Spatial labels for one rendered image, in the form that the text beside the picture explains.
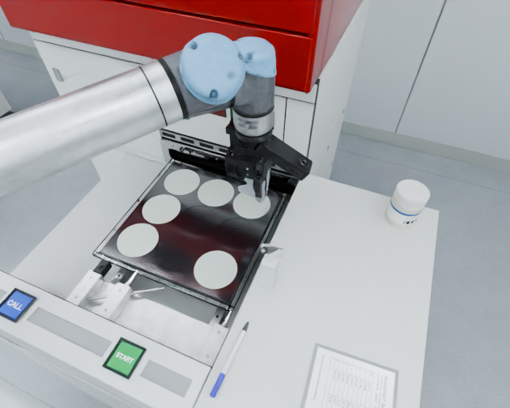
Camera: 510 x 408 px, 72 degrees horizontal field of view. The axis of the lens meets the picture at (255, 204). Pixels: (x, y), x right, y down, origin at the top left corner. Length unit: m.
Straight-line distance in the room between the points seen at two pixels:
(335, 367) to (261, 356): 0.13
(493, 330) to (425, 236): 1.21
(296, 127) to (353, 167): 1.59
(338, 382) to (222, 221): 0.46
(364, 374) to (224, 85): 0.53
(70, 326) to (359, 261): 0.60
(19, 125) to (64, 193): 2.04
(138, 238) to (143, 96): 0.55
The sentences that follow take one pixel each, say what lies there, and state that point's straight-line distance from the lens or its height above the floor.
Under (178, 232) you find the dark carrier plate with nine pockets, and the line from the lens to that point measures 0.91.
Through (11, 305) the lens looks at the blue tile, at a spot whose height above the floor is 0.96.
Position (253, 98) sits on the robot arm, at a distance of 0.60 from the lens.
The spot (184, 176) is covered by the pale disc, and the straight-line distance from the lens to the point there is 1.04.
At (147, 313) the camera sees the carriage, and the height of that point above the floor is 0.88.
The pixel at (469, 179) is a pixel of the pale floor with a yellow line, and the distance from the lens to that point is 2.65.
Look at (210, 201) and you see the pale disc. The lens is 0.96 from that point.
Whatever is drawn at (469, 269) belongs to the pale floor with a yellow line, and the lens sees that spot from 2.18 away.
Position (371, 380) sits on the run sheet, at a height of 0.97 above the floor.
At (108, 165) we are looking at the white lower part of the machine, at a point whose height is 0.72.
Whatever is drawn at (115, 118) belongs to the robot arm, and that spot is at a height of 1.39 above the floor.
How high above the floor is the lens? 1.62
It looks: 50 degrees down
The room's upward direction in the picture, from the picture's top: straight up
